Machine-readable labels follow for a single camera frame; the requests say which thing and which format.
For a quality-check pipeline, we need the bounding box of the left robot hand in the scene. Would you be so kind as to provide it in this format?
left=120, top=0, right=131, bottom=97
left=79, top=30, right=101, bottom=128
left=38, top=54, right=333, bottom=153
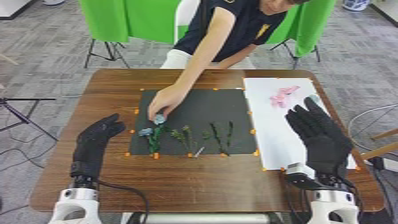
left=72, top=113, right=127, bottom=168

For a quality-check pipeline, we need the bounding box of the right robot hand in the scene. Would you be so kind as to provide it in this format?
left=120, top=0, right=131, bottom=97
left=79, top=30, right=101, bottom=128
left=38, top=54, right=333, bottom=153
left=282, top=96, right=355, bottom=177

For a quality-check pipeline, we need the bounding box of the dark mat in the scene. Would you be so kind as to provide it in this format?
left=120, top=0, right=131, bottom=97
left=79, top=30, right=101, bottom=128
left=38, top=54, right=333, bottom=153
left=127, top=88, right=261, bottom=157

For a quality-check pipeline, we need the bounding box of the person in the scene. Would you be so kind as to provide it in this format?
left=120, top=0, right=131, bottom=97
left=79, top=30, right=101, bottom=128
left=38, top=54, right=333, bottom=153
left=145, top=0, right=312, bottom=122

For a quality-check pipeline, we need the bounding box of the blue flower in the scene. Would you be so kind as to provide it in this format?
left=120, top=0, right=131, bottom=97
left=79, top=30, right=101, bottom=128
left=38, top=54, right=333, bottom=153
left=136, top=127, right=159, bottom=153
left=150, top=113, right=168, bottom=154

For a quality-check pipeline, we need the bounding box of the white sheet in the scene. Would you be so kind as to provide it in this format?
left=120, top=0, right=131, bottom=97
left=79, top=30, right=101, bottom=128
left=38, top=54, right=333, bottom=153
left=241, top=77, right=358, bottom=171

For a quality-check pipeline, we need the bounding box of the black tripod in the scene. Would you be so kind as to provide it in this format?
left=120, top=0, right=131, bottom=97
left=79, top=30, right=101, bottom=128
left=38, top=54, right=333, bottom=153
left=0, top=96, right=60, bottom=143

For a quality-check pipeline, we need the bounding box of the black cloth stand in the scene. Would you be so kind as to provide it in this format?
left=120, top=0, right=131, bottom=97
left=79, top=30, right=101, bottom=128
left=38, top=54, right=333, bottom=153
left=83, top=38, right=131, bottom=70
left=269, top=39, right=323, bottom=71

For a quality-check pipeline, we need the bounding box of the pale grey bar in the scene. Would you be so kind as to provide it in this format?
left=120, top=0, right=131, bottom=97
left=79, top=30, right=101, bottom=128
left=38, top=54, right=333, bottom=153
left=125, top=213, right=280, bottom=224

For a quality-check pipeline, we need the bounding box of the blue and white vase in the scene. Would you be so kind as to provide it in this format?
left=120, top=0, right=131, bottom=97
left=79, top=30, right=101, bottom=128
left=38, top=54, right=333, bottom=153
left=340, top=0, right=372, bottom=13

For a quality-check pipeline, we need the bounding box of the black cable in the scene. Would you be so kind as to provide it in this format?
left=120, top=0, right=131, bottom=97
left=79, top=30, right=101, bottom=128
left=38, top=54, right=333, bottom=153
left=95, top=179, right=150, bottom=224

